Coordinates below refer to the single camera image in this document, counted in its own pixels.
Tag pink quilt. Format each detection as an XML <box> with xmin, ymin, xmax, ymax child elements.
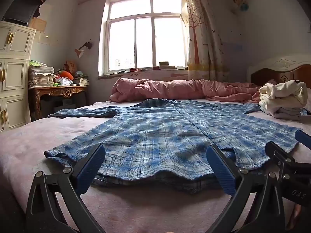
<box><xmin>108</xmin><ymin>78</ymin><xmax>277</xmax><ymax>103</ymax></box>

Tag pink wall lamp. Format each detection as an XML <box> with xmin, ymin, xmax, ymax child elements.
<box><xmin>74</xmin><ymin>41</ymin><xmax>93</xmax><ymax>59</ymax></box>

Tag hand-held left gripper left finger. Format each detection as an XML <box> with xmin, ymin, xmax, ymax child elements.
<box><xmin>25</xmin><ymin>144</ymin><xmax>107</xmax><ymax>233</ymax></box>

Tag wooden and white headboard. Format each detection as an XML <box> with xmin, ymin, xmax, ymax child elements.
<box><xmin>246</xmin><ymin>55</ymin><xmax>311</xmax><ymax>89</ymax></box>

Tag books on window sill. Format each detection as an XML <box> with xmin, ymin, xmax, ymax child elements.
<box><xmin>159</xmin><ymin>61</ymin><xmax>176</xmax><ymax>70</ymax></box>

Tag white plastic bag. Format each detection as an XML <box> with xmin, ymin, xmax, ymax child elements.
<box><xmin>55</xmin><ymin>77</ymin><xmax>73</xmax><ymax>86</ymax></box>

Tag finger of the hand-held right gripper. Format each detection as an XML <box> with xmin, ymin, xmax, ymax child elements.
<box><xmin>265</xmin><ymin>141</ymin><xmax>295</xmax><ymax>175</ymax></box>
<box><xmin>295</xmin><ymin>130</ymin><xmax>311</xmax><ymax>149</ymax></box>

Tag stack of books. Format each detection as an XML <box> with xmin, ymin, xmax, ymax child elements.
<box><xmin>73</xmin><ymin>75</ymin><xmax>90</xmax><ymax>86</ymax></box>

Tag tree print curtain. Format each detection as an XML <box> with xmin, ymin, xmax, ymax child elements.
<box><xmin>180</xmin><ymin>0</ymin><xmax>230</xmax><ymax>80</ymax></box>

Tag blue plaid shirt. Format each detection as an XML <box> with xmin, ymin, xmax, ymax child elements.
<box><xmin>44</xmin><ymin>98</ymin><xmax>303</xmax><ymax>195</ymax></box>

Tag black bag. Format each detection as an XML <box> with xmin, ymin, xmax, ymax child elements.
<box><xmin>1</xmin><ymin>0</ymin><xmax>48</xmax><ymax>25</ymax></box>

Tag doll wall decoration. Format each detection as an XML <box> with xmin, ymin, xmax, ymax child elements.
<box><xmin>232</xmin><ymin>0</ymin><xmax>249</xmax><ymax>12</ymax></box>

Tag white cabinet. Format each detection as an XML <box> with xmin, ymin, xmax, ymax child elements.
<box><xmin>0</xmin><ymin>21</ymin><xmax>37</xmax><ymax>134</ymax></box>

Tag person's right hand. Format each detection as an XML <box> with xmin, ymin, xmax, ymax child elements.
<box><xmin>287</xmin><ymin>203</ymin><xmax>303</xmax><ymax>230</ymax></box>

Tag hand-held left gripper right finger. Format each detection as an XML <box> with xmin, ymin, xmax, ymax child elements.
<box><xmin>206</xmin><ymin>145</ymin><xmax>286</xmax><ymax>233</ymax></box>

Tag bed with pink sheet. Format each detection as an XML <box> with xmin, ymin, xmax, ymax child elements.
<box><xmin>0</xmin><ymin>97</ymin><xmax>311</xmax><ymax>233</ymax></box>

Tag brown cardboard box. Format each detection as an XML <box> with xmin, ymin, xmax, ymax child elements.
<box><xmin>66</xmin><ymin>59</ymin><xmax>78</xmax><ymax>74</ymax></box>

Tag stack of papers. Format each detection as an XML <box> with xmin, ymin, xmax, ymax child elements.
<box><xmin>29</xmin><ymin>60</ymin><xmax>56</xmax><ymax>88</ymax></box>

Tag taped cardboard sheet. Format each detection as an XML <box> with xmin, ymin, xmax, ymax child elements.
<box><xmin>29</xmin><ymin>17</ymin><xmax>47</xmax><ymax>33</ymax></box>

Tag cream folded garment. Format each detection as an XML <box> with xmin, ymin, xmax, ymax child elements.
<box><xmin>259</xmin><ymin>80</ymin><xmax>308</xmax><ymax>114</ymax></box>

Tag pale grey folded garment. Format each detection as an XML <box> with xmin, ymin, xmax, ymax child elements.
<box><xmin>273</xmin><ymin>107</ymin><xmax>311</xmax><ymax>120</ymax></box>

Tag carved wooden desk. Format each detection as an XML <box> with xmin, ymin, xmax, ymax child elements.
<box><xmin>29</xmin><ymin>85</ymin><xmax>88</xmax><ymax>120</ymax></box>

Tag white framed window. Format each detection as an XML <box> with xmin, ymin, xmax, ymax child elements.
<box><xmin>98</xmin><ymin>0</ymin><xmax>190</xmax><ymax>76</ymax></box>

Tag pale storage box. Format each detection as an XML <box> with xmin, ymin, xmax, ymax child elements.
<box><xmin>53</xmin><ymin>98</ymin><xmax>76</xmax><ymax>112</ymax></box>

